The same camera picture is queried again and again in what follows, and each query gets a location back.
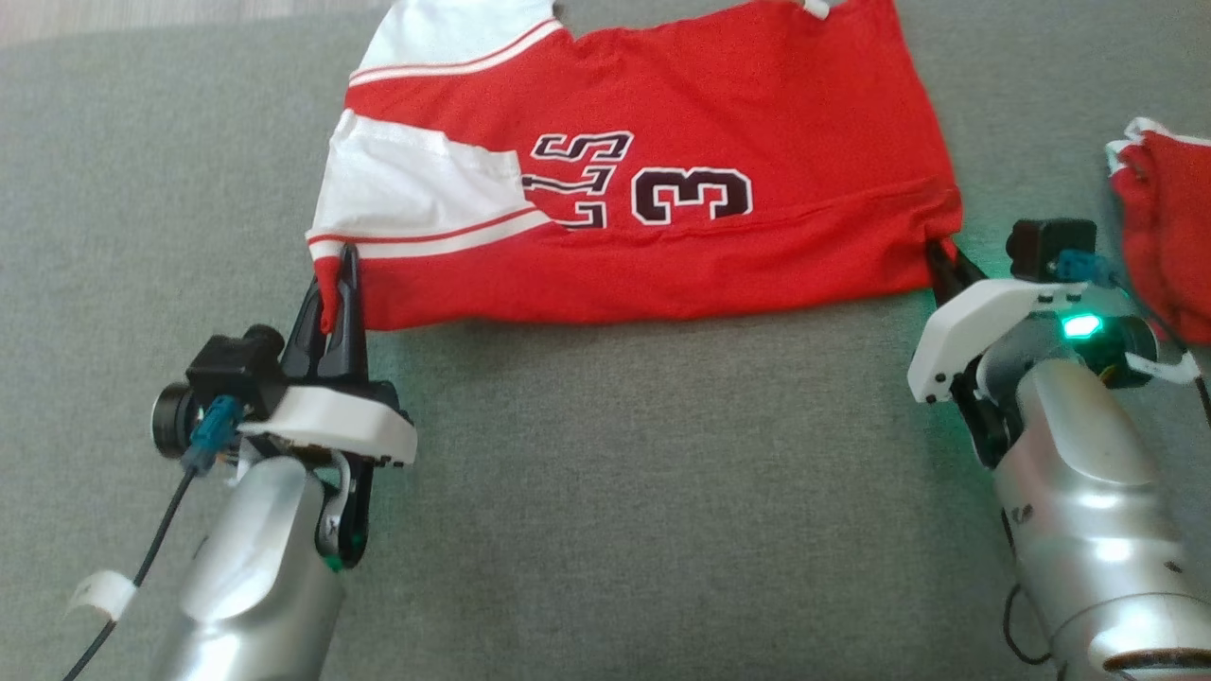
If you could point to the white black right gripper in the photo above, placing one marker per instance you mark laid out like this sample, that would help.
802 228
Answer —
984 312

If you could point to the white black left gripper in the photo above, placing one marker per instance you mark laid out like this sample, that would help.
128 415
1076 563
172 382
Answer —
341 421

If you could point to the red shorts white stripe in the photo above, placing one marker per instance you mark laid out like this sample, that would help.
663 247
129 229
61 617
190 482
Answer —
1173 227

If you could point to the red white basketball jersey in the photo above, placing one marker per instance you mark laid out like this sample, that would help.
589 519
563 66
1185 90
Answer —
757 95

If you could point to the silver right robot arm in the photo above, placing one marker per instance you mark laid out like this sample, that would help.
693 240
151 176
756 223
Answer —
1088 530

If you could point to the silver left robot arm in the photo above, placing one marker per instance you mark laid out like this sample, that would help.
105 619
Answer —
255 577

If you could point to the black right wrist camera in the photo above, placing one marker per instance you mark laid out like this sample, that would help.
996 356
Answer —
1045 244

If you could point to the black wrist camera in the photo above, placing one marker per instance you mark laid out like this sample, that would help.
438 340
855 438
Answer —
1045 244
227 369

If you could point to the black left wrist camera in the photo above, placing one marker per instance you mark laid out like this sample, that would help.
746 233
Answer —
227 369

